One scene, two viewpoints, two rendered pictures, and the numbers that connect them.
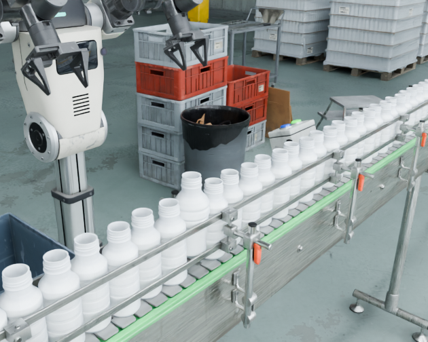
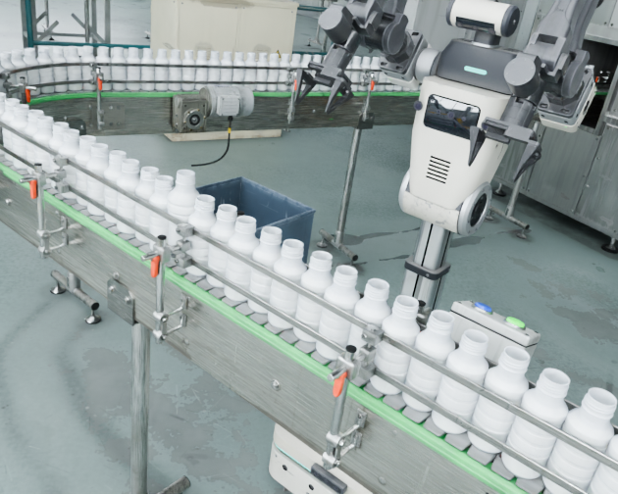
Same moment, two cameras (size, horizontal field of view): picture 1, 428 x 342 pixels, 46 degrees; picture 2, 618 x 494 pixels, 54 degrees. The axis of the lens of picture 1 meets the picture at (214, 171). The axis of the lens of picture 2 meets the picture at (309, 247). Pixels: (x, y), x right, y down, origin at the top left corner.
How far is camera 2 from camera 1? 153 cm
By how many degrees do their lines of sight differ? 77
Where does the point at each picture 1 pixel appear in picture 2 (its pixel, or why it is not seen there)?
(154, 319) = (117, 244)
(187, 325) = (140, 286)
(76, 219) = (405, 288)
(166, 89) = not seen: outside the picture
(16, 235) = (304, 228)
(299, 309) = not seen: outside the picture
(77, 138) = (423, 202)
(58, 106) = (414, 157)
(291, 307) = not seen: outside the picture
